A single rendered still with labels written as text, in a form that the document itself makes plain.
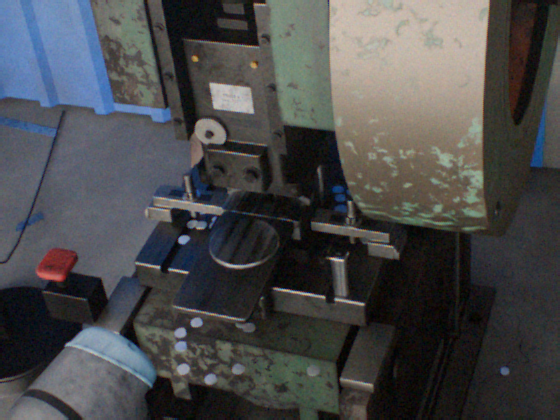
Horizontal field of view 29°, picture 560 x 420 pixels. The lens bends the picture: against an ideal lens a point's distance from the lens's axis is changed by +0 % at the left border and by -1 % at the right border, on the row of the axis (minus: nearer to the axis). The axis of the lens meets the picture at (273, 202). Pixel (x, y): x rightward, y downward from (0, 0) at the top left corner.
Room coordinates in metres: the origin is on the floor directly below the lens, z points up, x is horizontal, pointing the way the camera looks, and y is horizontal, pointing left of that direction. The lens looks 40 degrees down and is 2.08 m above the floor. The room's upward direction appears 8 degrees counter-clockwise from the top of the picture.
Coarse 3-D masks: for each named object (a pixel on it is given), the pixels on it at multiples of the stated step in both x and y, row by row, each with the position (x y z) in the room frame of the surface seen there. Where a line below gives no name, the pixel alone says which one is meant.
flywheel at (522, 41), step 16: (512, 0) 1.56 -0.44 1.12; (528, 0) 1.30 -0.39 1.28; (544, 0) 1.29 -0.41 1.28; (512, 16) 1.54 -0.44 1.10; (528, 16) 1.54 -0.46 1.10; (512, 32) 1.52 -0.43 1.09; (528, 32) 1.52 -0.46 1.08; (512, 48) 1.49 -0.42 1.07; (528, 48) 1.49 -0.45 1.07; (512, 64) 1.47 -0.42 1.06; (528, 64) 1.50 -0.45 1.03; (512, 80) 1.44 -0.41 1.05; (512, 96) 1.41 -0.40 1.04; (512, 112) 1.37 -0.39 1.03
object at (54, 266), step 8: (56, 248) 1.51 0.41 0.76; (64, 248) 1.51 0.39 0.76; (48, 256) 1.49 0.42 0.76; (56, 256) 1.49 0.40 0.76; (64, 256) 1.49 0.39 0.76; (72, 256) 1.48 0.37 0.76; (40, 264) 1.47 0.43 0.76; (48, 264) 1.47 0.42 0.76; (56, 264) 1.47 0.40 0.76; (64, 264) 1.46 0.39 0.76; (72, 264) 1.47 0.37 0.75; (40, 272) 1.45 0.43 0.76; (48, 272) 1.45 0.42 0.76; (56, 272) 1.45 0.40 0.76; (64, 272) 1.44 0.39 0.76; (56, 280) 1.44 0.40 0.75; (64, 280) 1.47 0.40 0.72
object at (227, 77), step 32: (192, 32) 1.51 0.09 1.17; (224, 32) 1.50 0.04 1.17; (256, 32) 1.49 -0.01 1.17; (192, 64) 1.49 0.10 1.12; (224, 64) 1.47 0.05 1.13; (256, 64) 1.44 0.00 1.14; (224, 96) 1.47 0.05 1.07; (256, 96) 1.45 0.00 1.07; (224, 128) 1.47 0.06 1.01; (256, 128) 1.45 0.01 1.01; (224, 160) 1.45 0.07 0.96; (256, 160) 1.42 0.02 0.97; (288, 160) 1.46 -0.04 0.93
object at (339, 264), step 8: (336, 248) 1.37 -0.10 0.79; (336, 256) 1.35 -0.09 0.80; (344, 256) 1.35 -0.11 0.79; (336, 264) 1.35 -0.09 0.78; (344, 264) 1.34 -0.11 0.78; (336, 272) 1.35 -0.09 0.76; (344, 272) 1.34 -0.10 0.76; (336, 280) 1.35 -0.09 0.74; (344, 280) 1.34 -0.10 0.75; (336, 288) 1.35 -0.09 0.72; (344, 288) 1.34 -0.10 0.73; (344, 296) 1.34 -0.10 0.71
